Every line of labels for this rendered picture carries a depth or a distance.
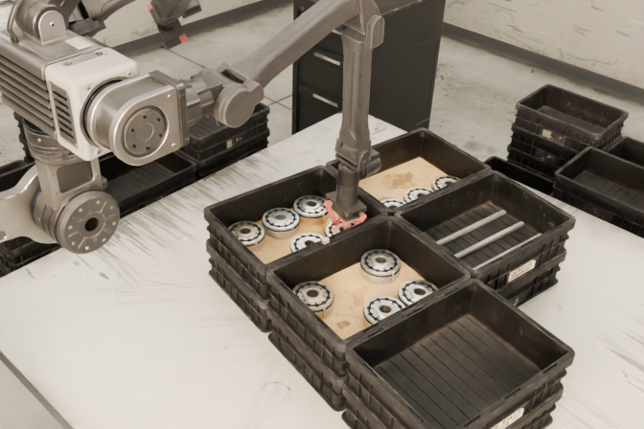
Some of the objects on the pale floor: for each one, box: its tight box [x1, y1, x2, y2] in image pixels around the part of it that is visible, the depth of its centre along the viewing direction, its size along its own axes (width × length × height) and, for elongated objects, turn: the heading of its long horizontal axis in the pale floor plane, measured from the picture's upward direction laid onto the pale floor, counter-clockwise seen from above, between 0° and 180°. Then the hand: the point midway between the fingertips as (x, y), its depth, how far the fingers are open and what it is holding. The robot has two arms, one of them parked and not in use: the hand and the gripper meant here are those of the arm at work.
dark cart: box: [291, 0, 448, 135], centre depth 372 cm, size 60×45×90 cm
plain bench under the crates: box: [0, 111, 644, 429], centre depth 219 cm, size 160×160×70 cm
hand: (343, 228), depth 198 cm, fingers open, 6 cm apart
